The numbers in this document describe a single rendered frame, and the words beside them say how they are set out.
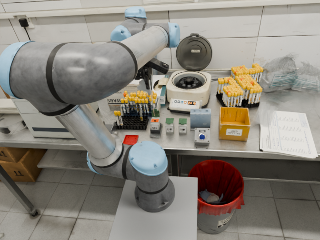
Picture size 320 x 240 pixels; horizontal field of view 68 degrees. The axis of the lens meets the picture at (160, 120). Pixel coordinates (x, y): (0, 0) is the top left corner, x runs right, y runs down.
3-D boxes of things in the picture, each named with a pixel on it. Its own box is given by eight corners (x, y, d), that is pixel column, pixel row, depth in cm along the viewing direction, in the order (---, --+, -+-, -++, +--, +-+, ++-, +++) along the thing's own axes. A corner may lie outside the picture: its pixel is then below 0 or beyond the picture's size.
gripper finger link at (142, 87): (139, 95, 107) (136, 76, 101) (152, 95, 106) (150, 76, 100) (137, 98, 105) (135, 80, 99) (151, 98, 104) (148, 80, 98)
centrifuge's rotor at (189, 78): (173, 95, 136) (172, 85, 131) (179, 81, 147) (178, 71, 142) (200, 98, 132) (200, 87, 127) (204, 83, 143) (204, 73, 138)
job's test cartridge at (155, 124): (151, 132, 119) (150, 123, 115) (153, 126, 123) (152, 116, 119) (159, 133, 118) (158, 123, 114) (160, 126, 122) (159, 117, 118)
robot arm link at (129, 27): (138, 29, 71) (150, 17, 79) (105, 28, 74) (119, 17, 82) (142, 53, 76) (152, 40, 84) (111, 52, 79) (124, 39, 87)
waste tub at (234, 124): (218, 139, 113) (219, 124, 107) (218, 122, 123) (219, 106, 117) (247, 142, 111) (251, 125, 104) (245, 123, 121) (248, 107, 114)
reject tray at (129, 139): (122, 145, 116) (122, 144, 115) (125, 135, 121) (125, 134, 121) (135, 145, 115) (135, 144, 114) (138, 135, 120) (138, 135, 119)
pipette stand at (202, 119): (190, 130, 120) (190, 115, 113) (190, 122, 125) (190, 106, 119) (210, 131, 119) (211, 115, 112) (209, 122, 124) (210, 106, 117)
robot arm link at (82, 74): (104, 54, 35) (181, 14, 75) (44, 51, 38) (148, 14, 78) (115, 122, 41) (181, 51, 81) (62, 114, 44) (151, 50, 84)
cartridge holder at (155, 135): (149, 137, 119) (148, 132, 116) (153, 125, 125) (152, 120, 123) (160, 137, 118) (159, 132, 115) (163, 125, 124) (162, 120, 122)
